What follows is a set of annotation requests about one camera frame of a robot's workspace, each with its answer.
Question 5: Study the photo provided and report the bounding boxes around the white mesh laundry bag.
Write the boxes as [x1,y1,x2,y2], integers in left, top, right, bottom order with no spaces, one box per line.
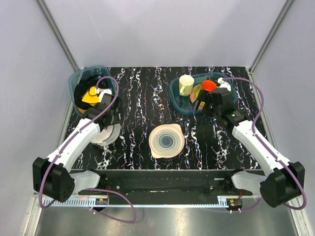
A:
[91,123,121,147]

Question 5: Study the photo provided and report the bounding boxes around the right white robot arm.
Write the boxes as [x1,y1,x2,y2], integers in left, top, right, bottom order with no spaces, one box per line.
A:
[196,78,307,210]

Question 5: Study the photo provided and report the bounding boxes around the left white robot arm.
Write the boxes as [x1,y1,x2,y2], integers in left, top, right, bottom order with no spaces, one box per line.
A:
[32,88,121,203]

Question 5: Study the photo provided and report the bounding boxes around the orange cup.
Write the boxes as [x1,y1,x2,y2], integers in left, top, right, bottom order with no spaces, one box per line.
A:
[201,80,217,92]

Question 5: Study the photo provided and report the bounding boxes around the yellow green plate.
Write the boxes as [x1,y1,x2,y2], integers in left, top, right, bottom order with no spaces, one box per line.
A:
[190,84,201,108]

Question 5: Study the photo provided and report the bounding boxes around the yellow cloth in bin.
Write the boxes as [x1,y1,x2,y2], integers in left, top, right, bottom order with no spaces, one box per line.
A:
[77,86,99,114]

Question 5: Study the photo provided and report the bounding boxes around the right teal plastic bin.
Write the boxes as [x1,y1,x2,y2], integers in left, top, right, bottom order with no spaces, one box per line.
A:
[170,73,238,115]

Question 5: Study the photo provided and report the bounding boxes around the teal plastic bin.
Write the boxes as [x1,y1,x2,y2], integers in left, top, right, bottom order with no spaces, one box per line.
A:
[68,65,116,117]
[170,73,238,115]

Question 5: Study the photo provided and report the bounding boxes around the cream yellow mug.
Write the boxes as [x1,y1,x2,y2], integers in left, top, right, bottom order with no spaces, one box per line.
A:
[179,75,194,96]

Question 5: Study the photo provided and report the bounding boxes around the black cloth in bin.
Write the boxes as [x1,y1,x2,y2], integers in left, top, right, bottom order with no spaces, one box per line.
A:
[74,75,102,106]

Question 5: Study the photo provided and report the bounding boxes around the left teal plastic bin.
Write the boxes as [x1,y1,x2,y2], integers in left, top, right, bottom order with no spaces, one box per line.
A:
[68,65,116,117]

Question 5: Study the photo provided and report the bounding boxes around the pink blue swirl plate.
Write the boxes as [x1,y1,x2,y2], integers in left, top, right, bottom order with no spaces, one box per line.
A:
[149,124,185,159]

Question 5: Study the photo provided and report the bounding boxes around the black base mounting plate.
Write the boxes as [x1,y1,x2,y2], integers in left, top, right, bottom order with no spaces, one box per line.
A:
[73,169,266,200]

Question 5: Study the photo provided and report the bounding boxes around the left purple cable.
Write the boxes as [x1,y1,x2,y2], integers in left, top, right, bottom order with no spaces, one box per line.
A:
[38,76,137,224]

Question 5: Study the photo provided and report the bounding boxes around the purple cable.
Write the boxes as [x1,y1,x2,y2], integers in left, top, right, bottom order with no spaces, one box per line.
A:
[204,77,308,213]
[38,76,137,224]

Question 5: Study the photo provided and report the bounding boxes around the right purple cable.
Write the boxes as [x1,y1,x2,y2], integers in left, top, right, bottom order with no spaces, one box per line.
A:
[204,77,308,213]

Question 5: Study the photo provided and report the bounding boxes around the white slotted cable duct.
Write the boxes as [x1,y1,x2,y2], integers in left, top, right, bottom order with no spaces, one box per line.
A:
[51,197,228,208]

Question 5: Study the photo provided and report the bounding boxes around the left aluminium frame post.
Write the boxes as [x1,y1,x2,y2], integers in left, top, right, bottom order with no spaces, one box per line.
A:
[35,0,80,72]

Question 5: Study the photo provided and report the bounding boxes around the aluminium frame post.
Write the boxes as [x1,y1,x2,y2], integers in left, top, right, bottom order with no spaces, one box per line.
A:
[35,0,80,72]
[248,0,295,74]

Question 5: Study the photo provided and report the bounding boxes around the right aluminium frame post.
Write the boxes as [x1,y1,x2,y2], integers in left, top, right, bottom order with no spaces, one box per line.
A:
[248,0,295,74]

